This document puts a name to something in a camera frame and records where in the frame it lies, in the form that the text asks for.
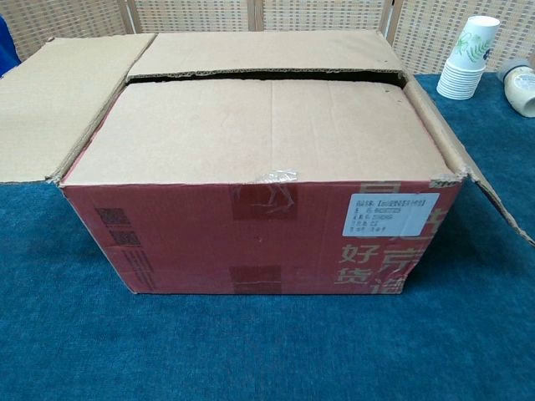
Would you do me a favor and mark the red cardboard shipping box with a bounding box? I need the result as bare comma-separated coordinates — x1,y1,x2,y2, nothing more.
0,28,535,297

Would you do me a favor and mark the stack of paper cups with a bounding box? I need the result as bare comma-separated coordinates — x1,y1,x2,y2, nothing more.
436,15,501,101

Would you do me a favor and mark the mayonnaise squeeze bottle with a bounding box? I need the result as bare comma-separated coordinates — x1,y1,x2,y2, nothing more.
497,58,535,118

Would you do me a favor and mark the blue towel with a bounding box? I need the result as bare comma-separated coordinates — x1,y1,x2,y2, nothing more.
0,14,21,79

